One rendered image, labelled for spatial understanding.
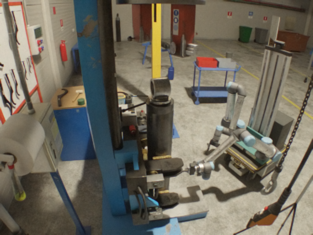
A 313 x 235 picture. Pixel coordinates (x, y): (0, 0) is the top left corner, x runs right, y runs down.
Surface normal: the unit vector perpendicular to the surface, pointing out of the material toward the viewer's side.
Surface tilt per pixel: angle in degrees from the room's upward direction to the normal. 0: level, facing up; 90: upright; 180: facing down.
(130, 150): 0
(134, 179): 90
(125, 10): 90
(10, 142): 90
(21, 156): 90
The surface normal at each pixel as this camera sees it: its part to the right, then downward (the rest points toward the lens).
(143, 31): 0.69, 0.38
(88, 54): 0.17, 0.51
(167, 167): 0.00, -0.85
